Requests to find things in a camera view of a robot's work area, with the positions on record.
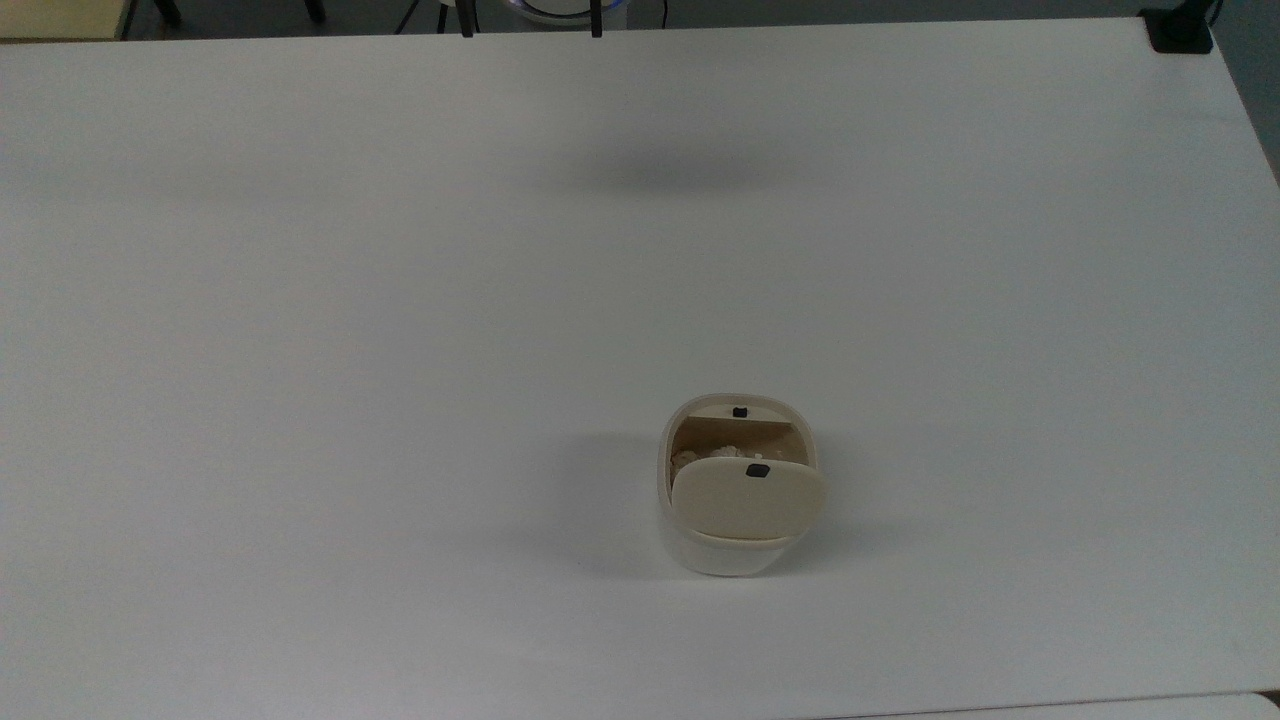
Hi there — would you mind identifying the cream trash bin with lid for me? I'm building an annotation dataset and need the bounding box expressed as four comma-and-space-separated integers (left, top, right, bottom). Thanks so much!
657, 392, 831, 579

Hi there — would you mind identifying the crumpled white paper trash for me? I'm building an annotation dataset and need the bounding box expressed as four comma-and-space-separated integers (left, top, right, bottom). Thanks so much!
671, 444, 747, 473

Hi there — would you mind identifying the beige wooden cabinet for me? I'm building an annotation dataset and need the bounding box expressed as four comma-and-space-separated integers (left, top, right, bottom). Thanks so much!
0, 0, 139, 43

